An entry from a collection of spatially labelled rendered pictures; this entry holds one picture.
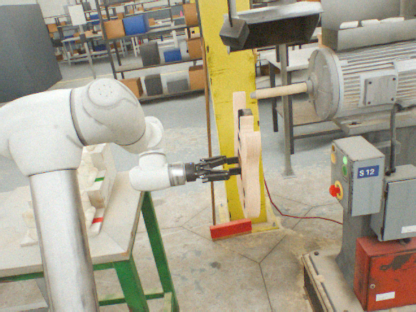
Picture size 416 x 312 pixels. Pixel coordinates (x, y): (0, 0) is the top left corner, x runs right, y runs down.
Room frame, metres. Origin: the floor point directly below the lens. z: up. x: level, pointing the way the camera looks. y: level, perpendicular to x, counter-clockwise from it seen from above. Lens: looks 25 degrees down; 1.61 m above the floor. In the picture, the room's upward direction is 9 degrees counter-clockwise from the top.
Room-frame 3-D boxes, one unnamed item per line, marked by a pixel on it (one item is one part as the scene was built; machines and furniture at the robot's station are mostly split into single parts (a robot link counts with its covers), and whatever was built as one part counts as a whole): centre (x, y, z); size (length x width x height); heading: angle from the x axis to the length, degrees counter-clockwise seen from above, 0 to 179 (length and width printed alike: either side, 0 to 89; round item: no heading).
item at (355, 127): (1.19, -0.70, 1.11); 0.36 x 0.24 x 0.04; 88
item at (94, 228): (1.04, 0.52, 0.94); 0.27 x 0.15 x 0.01; 92
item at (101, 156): (1.35, 0.53, 1.02); 0.27 x 0.15 x 0.17; 92
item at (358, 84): (1.19, -0.63, 1.25); 0.41 x 0.27 x 0.26; 88
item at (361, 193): (0.95, -0.54, 0.99); 0.24 x 0.21 x 0.26; 88
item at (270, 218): (2.22, -0.27, 0.02); 0.40 x 0.40 x 0.02; 88
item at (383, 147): (1.07, -0.63, 1.02); 0.13 x 0.04 x 0.04; 88
